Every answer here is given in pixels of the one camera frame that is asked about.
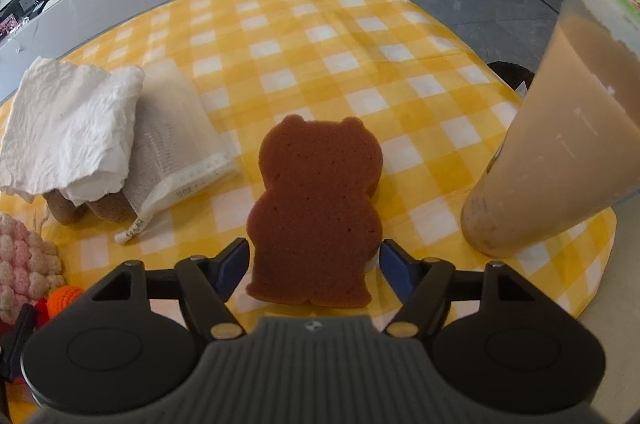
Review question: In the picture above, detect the orange crochet ball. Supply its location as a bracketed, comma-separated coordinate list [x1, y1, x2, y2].
[35, 285, 85, 320]

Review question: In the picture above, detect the white crumpled tissue paper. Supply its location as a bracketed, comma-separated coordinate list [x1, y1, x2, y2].
[0, 56, 146, 207]

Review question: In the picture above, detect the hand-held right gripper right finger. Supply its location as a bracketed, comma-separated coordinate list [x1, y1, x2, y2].
[379, 239, 544, 338]

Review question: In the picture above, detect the milk tea cup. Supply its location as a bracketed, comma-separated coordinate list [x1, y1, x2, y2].
[460, 0, 640, 260]

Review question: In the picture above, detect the brown bear-shaped sponge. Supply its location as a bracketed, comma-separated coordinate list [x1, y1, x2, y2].
[245, 115, 385, 307]

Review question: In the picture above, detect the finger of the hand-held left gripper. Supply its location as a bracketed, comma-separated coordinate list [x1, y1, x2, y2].
[0, 304, 40, 387]

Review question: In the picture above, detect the yellow checked tablecloth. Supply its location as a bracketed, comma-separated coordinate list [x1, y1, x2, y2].
[0, 0, 619, 424]

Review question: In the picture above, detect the pink crochet toy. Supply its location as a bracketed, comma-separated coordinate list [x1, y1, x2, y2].
[0, 211, 66, 325]

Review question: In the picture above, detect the dark round object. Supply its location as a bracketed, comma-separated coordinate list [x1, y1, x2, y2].
[487, 61, 536, 97]

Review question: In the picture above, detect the white mesh bag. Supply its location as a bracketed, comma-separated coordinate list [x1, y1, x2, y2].
[114, 64, 244, 245]

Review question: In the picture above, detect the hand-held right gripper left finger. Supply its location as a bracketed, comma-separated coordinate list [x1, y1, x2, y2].
[87, 238, 251, 339]

